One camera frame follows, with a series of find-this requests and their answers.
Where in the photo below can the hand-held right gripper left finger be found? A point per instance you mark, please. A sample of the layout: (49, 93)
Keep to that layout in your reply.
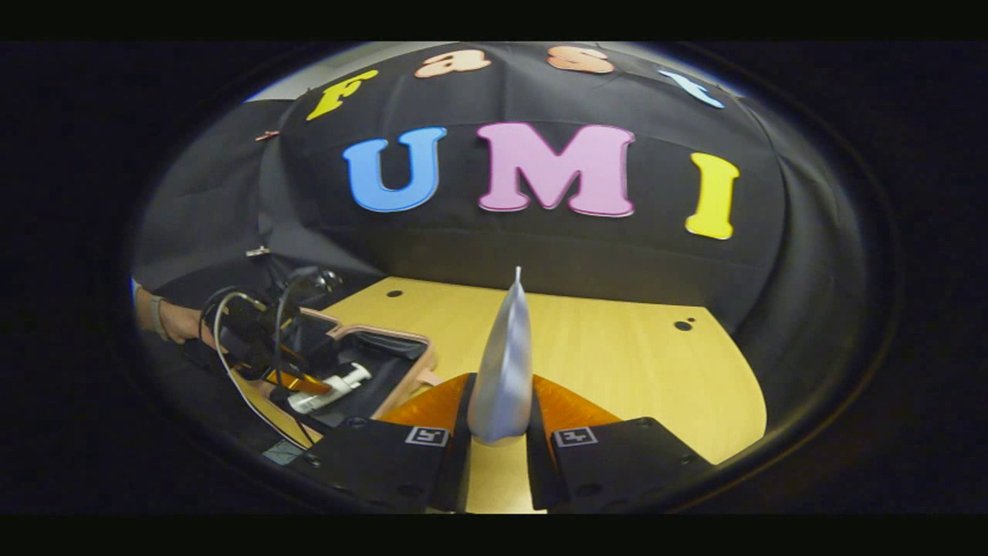
(455, 471)

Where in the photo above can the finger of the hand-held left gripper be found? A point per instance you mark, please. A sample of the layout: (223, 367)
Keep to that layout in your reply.
(297, 381)

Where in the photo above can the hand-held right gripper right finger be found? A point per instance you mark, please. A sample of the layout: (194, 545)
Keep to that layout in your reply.
(540, 471)

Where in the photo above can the white cream bottle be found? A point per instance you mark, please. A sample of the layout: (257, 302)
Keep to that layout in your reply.
(328, 390)

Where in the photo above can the pink suitcase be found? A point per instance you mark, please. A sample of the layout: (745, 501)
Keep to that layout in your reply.
(401, 363)

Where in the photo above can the white squeeze tube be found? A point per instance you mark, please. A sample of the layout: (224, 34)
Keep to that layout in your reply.
(502, 371)

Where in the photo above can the grey wristband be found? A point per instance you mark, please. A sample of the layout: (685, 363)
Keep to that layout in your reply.
(158, 316)

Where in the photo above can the black backdrop cloth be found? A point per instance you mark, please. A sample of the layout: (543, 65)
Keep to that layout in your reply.
(540, 247)

